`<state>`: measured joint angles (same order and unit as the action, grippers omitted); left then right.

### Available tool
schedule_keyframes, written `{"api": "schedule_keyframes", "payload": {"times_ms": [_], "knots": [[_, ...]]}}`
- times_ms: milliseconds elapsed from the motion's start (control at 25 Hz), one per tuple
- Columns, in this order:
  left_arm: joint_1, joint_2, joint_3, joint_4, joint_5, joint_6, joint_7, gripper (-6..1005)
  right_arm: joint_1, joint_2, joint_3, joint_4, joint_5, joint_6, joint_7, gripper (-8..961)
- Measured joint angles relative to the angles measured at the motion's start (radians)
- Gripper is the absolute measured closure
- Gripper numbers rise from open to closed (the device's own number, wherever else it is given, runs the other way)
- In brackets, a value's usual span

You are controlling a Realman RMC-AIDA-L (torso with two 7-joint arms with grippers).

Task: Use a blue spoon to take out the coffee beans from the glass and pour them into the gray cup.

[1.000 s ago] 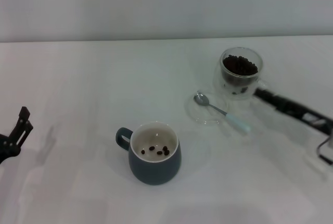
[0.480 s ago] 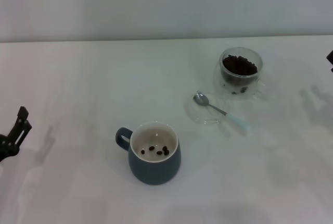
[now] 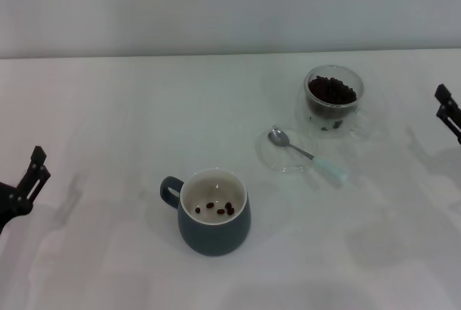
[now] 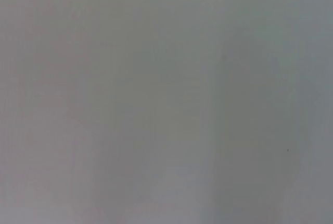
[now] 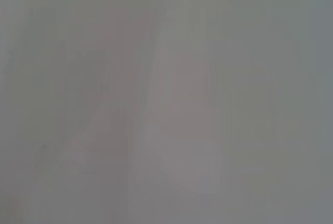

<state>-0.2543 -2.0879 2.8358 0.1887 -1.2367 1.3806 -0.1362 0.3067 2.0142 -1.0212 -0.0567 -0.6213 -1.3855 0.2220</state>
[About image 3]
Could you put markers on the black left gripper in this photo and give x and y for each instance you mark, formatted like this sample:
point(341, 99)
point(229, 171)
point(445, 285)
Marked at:
point(5, 205)

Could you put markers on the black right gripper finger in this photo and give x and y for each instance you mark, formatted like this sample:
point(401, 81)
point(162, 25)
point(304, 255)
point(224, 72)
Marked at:
point(450, 115)

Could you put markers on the double-walled glass cup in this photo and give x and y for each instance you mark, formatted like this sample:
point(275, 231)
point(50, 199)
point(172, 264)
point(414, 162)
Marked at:
point(311, 119)

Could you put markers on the clear glass saucer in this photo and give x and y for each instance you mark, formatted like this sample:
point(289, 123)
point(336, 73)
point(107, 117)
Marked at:
point(273, 158)

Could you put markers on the dark grey ceramic mug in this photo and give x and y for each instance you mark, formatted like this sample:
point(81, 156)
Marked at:
point(216, 238)

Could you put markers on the coffee bean pile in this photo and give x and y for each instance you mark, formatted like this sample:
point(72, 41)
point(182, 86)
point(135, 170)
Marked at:
point(331, 92)

